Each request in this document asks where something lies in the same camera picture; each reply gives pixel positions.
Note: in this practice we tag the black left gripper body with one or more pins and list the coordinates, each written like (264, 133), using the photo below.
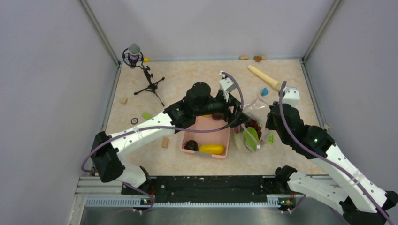
(221, 106)

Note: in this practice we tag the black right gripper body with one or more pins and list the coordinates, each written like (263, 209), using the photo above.
(271, 124)

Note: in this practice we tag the dark maroon toy fruit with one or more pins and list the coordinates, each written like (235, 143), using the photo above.
(217, 116)

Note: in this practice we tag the dark red toy grapes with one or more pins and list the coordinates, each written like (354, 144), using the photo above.
(255, 126)

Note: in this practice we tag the green toy lettuce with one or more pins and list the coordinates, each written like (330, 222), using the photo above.
(239, 141)

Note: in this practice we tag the pink plastic basket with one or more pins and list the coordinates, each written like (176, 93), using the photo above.
(219, 137)

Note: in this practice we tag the clear zip top bag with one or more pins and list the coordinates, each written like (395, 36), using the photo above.
(258, 110)

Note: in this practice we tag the green toy starfruit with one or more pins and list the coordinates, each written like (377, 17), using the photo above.
(251, 138)

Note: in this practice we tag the dark purple toy fruit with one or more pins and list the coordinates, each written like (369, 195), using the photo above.
(191, 145)

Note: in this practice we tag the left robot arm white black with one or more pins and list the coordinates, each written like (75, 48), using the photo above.
(108, 150)

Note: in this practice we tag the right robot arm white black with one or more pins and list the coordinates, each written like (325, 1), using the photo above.
(354, 196)

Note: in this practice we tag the blue toy block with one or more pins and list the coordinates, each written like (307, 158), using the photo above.
(264, 92)

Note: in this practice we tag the cream toy rolling pin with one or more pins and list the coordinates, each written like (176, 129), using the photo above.
(271, 81)

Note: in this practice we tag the tan wooden block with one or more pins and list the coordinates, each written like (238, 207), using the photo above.
(164, 143)

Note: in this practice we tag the black microphone tripod stand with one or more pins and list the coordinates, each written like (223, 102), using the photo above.
(152, 86)

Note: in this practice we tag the green rectangular block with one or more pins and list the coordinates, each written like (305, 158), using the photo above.
(147, 116)

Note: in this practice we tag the light wooden cube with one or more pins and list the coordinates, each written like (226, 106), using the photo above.
(123, 100)

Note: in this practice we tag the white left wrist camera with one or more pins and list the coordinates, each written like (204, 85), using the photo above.
(226, 84)

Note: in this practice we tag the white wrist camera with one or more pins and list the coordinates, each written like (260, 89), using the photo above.
(226, 84)
(291, 96)

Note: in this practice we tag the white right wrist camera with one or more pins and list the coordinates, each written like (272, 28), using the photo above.
(291, 96)

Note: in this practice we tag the grey microphone with shock mount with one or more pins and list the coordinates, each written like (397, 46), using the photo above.
(133, 57)

